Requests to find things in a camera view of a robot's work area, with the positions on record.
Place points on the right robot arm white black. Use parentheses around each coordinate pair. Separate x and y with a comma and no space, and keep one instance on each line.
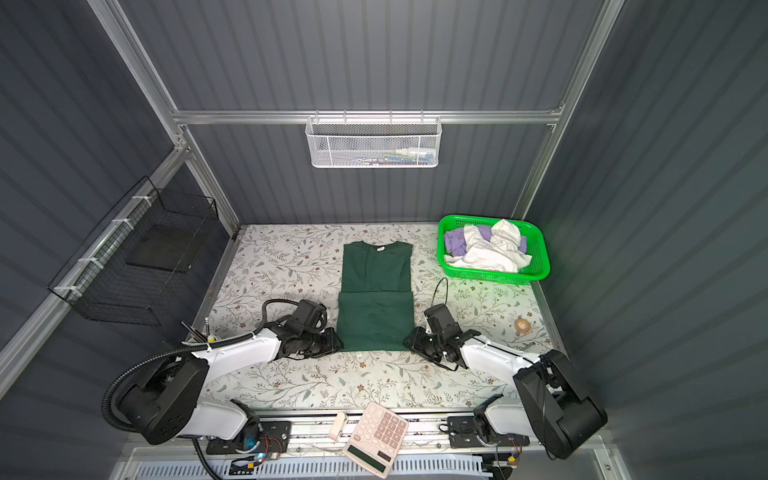
(556,407)

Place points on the white pen cup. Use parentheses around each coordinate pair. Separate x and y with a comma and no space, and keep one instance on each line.
(199,335)

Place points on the floral table mat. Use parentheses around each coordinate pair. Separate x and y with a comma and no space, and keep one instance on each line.
(297,262)

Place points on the purple t shirt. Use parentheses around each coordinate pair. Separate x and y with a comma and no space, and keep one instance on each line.
(456,242)

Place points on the pink white calculator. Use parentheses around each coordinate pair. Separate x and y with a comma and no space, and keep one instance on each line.
(376,440)

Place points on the white bottle in basket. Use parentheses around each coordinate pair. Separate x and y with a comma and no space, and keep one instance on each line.
(419,153)

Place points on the white wire wall basket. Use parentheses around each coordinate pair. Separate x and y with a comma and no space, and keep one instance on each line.
(354,145)

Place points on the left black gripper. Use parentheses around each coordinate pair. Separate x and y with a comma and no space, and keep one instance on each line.
(332,345)

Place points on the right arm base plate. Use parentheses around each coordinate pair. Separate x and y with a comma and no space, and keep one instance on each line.
(471,432)

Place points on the dark green t shirt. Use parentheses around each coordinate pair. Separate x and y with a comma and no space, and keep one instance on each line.
(376,301)

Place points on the green plastic laundry basket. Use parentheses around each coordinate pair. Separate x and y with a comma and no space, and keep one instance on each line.
(537,270)

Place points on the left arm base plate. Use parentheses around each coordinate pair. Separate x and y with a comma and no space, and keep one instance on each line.
(256,438)

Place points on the brown tape roll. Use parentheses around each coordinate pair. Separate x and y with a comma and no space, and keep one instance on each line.
(522,326)

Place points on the white t shirt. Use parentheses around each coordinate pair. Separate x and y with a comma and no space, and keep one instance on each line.
(499,255)

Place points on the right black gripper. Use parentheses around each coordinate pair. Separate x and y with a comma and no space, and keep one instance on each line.
(417,335)

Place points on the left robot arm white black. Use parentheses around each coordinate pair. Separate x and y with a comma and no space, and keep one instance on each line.
(162,397)

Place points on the black wire wall basket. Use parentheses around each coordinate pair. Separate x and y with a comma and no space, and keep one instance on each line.
(132,272)

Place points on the small white eraser block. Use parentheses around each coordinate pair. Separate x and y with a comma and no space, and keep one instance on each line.
(338,425)

